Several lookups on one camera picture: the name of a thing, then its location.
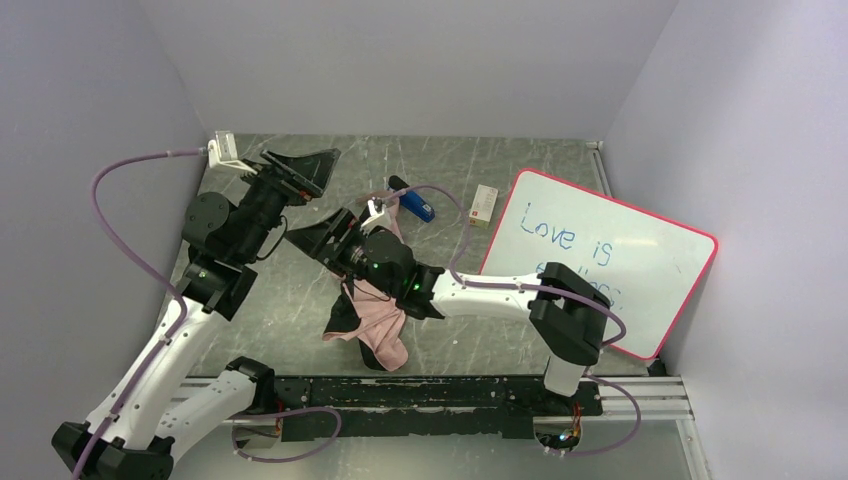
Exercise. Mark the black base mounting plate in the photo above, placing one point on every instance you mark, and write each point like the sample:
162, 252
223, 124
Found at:
398, 406

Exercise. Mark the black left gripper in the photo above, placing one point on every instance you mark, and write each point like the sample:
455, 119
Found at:
279, 179

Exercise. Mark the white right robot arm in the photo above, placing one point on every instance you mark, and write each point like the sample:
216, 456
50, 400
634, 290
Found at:
566, 311

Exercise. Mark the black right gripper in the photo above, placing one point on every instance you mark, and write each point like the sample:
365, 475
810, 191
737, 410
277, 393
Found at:
345, 241

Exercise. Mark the blue and black stapler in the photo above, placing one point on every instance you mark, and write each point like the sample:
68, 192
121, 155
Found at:
411, 200

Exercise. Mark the small white staple box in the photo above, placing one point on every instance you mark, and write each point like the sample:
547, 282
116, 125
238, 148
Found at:
483, 205

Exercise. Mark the pink framed whiteboard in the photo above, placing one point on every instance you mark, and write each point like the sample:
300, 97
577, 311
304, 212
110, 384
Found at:
648, 266

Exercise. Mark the aluminium rail frame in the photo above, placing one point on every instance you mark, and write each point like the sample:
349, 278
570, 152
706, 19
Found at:
656, 397

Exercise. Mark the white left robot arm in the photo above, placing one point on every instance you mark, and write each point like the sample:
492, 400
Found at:
213, 287

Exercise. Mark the pink and black folding umbrella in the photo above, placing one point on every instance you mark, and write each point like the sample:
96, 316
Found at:
364, 315

